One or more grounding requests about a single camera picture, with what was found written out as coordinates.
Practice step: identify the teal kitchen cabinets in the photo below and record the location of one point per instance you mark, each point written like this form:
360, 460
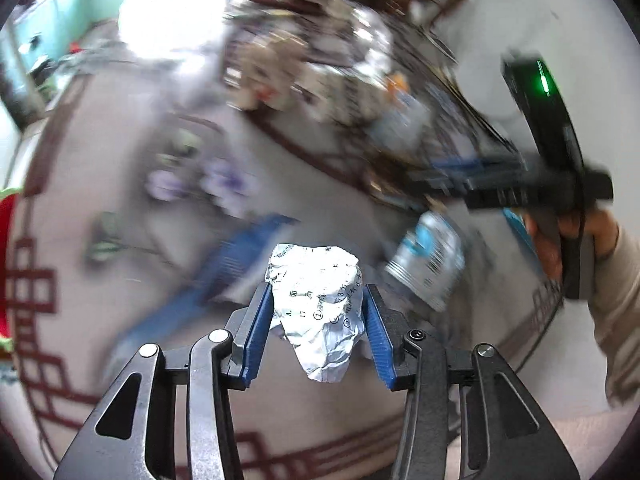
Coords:
75, 15

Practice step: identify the red bin with green rim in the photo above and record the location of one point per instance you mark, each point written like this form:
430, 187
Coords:
5, 270

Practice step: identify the clear plastic bottle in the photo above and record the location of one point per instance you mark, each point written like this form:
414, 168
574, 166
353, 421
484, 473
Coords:
430, 260

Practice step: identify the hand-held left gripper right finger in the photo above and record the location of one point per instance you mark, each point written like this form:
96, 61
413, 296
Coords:
381, 342

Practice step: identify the blue flat plastic object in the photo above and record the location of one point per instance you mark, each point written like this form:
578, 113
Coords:
215, 280

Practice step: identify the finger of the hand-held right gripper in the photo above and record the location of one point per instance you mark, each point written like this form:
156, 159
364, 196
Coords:
480, 171

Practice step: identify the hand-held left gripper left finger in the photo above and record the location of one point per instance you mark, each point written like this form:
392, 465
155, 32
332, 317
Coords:
257, 340

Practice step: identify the person's right hand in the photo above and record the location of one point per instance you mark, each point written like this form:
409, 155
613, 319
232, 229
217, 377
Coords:
545, 247

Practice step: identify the white printed paper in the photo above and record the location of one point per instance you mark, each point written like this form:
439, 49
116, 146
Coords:
315, 300

